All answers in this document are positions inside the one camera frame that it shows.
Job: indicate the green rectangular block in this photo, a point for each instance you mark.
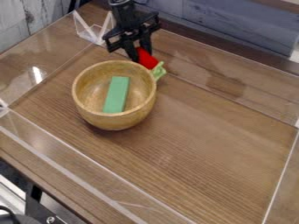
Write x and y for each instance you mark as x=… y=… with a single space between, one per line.
x=117 y=95

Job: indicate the clear acrylic corner bracket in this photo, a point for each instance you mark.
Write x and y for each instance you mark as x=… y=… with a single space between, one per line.
x=94 y=32

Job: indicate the wooden bowl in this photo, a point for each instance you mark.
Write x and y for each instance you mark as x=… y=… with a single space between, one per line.
x=90 y=89

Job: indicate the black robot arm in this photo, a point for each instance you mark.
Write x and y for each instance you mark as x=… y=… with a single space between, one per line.
x=125 y=5

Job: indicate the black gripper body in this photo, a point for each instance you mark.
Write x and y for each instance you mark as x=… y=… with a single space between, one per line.
x=132 y=26

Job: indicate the black metal table bracket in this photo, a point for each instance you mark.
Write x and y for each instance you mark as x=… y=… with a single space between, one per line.
x=45 y=208

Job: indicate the clear acrylic table guard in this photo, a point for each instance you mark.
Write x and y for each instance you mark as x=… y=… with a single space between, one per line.
x=212 y=158

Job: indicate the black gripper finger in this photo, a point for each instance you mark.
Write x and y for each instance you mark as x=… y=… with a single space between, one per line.
x=132 y=50
x=146 y=43

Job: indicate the red plush strawberry toy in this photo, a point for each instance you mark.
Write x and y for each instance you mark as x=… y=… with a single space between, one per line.
x=152 y=63

